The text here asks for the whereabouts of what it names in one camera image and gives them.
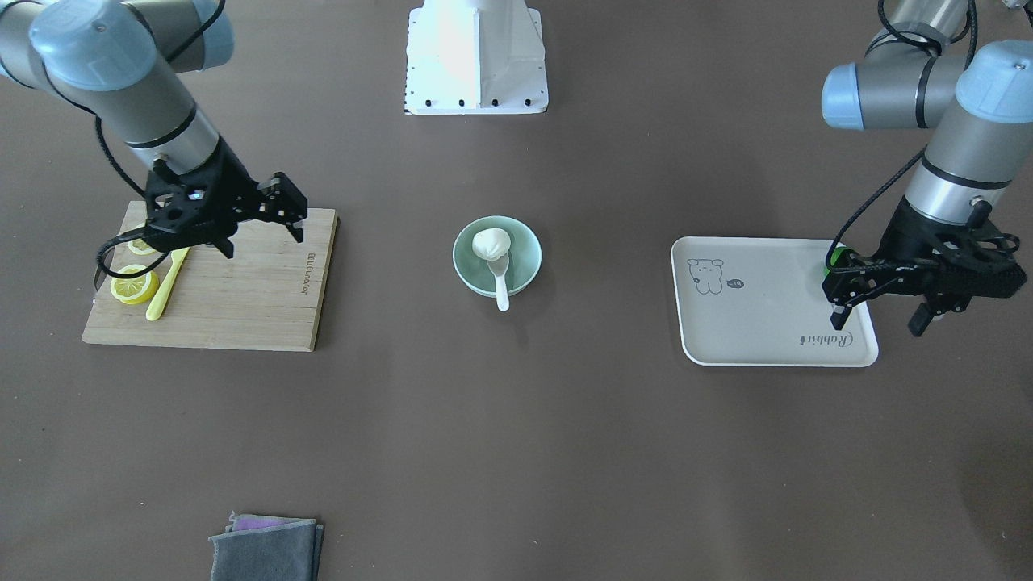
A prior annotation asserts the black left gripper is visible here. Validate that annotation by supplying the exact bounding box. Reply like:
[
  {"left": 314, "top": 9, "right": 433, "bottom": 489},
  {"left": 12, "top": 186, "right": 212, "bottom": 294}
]
[{"left": 822, "top": 198, "right": 1028, "bottom": 337}]

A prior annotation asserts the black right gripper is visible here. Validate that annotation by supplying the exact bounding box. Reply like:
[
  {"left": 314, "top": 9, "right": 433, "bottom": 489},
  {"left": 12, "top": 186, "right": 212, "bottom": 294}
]
[{"left": 144, "top": 140, "right": 307, "bottom": 259}]

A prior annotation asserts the white ceramic spoon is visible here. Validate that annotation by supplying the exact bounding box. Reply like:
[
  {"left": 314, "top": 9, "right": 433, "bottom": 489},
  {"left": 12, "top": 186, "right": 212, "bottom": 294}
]
[{"left": 487, "top": 253, "right": 510, "bottom": 311}]

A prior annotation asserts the white steamed bun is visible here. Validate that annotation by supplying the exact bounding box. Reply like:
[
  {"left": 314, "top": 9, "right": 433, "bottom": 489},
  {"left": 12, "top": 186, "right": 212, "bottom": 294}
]
[{"left": 471, "top": 228, "right": 512, "bottom": 261}]

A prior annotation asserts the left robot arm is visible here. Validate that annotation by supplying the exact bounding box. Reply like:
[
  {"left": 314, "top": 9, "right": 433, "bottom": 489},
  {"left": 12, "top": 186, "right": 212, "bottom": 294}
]
[{"left": 822, "top": 1, "right": 1032, "bottom": 336}]

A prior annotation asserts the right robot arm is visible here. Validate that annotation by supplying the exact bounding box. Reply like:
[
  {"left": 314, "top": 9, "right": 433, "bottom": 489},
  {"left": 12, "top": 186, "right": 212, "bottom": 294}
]
[{"left": 2, "top": 1, "right": 307, "bottom": 257}]

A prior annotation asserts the light green bowl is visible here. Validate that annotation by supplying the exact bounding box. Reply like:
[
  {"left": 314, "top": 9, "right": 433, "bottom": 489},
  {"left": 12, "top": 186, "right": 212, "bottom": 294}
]
[{"left": 451, "top": 215, "right": 542, "bottom": 299}]

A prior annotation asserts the bamboo cutting board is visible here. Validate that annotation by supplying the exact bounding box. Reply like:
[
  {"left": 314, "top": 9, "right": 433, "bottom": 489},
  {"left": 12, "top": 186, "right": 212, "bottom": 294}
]
[{"left": 82, "top": 208, "right": 338, "bottom": 351}]

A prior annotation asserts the green lime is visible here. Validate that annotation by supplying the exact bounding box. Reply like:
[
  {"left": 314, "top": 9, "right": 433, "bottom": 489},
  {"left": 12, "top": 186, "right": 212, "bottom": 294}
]
[{"left": 824, "top": 245, "right": 853, "bottom": 276}]

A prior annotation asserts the lemon slice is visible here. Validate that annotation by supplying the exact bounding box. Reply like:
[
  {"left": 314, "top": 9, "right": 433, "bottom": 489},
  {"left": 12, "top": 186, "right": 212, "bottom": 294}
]
[{"left": 124, "top": 238, "right": 157, "bottom": 255}]

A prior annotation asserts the yellow plastic knife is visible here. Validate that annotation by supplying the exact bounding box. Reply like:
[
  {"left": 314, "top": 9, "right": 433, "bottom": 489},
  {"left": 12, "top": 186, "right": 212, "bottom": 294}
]
[{"left": 145, "top": 247, "right": 190, "bottom": 322}]

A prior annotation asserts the lemon half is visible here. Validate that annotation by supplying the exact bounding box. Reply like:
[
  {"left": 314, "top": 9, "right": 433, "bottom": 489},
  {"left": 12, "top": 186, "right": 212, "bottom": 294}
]
[{"left": 108, "top": 264, "right": 160, "bottom": 305}]

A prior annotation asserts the cream rabbit tray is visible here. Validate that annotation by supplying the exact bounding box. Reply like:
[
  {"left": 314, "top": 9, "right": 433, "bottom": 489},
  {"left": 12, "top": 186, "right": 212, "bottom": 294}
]
[{"left": 671, "top": 236, "right": 879, "bottom": 368}]

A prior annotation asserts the grey folded cloth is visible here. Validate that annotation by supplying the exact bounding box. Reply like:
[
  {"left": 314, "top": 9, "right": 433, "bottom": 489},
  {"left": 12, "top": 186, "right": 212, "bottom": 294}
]
[{"left": 209, "top": 512, "right": 324, "bottom": 580}]

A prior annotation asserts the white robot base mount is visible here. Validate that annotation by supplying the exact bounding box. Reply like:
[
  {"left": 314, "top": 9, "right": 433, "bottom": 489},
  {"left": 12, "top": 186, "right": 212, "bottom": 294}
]
[{"left": 404, "top": 1, "right": 550, "bottom": 115}]

